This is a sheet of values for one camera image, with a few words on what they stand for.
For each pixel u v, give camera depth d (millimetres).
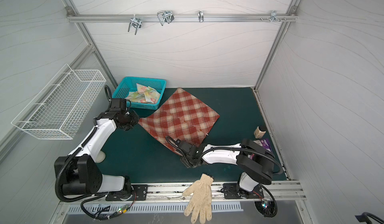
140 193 735
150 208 702
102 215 686
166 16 764
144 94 1045
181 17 791
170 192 748
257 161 445
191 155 645
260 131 876
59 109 687
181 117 1014
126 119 720
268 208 717
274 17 767
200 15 732
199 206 702
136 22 793
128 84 1169
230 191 690
